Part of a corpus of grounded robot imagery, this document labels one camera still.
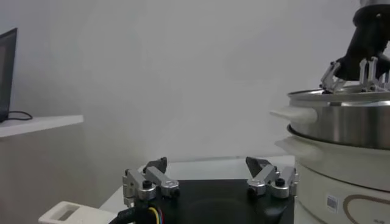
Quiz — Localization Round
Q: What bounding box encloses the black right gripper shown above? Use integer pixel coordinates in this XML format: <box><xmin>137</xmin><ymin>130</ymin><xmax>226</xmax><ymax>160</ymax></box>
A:
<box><xmin>319</xmin><ymin>4</ymin><xmax>390</xmax><ymax>94</ymax></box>

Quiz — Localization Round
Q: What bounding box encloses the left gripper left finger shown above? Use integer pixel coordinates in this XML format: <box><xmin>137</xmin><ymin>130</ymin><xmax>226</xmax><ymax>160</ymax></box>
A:
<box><xmin>122</xmin><ymin>156</ymin><xmax>180</xmax><ymax>208</ymax></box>

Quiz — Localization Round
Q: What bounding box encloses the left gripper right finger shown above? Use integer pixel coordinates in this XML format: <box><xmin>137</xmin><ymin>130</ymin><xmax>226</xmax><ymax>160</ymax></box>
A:
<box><xmin>246</xmin><ymin>156</ymin><xmax>299</xmax><ymax>199</ymax></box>

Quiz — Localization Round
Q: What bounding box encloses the stainless perforated steamer basket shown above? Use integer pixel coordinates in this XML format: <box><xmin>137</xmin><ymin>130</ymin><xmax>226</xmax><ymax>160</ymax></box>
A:
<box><xmin>269</xmin><ymin>84</ymin><xmax>390</xmax><ymax>150</ymax></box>

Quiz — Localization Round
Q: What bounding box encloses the white electric cooker pot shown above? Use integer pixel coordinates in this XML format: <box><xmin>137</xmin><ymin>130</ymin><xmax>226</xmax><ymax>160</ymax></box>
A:
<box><xmin>275</xmin><ymin>135</ymin><xmax>390</xmax><ymax>224</ymax></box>

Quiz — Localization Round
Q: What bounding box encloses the white side table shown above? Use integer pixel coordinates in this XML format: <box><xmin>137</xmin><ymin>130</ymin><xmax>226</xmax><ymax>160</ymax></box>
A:
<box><xmin>0</xmin><ymin>114</ymin><xmax>84</xmax><ymax>138</ymax></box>

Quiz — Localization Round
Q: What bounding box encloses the black monitor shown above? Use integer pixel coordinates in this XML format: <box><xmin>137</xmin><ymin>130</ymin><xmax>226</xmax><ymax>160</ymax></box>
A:
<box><xmin>0</xmin><ymin>27</ymin><xmax>18</xmax><ymax>123</ymax></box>

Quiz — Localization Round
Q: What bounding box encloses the left gripper wire bundle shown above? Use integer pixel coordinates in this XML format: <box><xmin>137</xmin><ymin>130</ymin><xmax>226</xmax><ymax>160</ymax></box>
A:
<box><xmin>108</xmin><ymin>206</ymin><xmax>165</xmax><ymax>224</ymax></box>

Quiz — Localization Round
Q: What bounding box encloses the glass lid with white handle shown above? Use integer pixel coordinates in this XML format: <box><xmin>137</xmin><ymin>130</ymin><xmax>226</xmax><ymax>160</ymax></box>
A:
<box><xmin>38</xmin><ymin>200</ymin><xmax>118</xmax><ymax>224</ymax></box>

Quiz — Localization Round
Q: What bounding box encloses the black looped cable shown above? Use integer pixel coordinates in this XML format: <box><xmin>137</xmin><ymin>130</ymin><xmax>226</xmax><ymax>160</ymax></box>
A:
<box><xmin>6</xmin><ymin>111</ymin><xmax>34</xmax><ymax>122</ymax></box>

